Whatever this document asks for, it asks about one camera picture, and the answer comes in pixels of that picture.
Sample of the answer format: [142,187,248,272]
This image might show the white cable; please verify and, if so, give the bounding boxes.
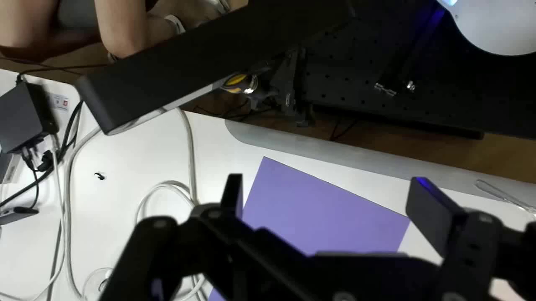
[0,107,204,301]

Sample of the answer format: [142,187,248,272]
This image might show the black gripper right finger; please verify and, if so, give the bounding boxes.
[405,175,536,301]

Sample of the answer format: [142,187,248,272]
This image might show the flat grey device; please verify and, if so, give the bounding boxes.
[0,205,40,225]

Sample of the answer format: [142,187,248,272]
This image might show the grey box device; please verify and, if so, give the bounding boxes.
[0,82,47,155]

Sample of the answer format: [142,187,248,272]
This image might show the black clamp bracket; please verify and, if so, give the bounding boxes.
[249,46,318,127]

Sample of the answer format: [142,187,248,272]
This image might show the purple paper sheet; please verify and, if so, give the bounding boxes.
[207,155,412,301]

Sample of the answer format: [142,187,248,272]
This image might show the black thin cable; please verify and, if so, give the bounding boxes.
[0,98,85,209]

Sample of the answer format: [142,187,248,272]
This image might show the black power adapter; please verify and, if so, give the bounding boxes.
[22,80,60,137]

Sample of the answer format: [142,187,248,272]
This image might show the black perforated board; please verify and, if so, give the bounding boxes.
[77,0,442,135]

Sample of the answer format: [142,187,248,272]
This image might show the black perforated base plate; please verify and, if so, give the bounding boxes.
[298,0,536,140]

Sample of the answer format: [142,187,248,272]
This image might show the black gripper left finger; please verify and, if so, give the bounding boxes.
[99,172,315,301]

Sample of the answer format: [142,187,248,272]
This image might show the yellow metal knob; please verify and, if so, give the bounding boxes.
[224,72,261,97]

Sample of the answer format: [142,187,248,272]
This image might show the person bare knee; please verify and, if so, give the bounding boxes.
[0,0,63,50]

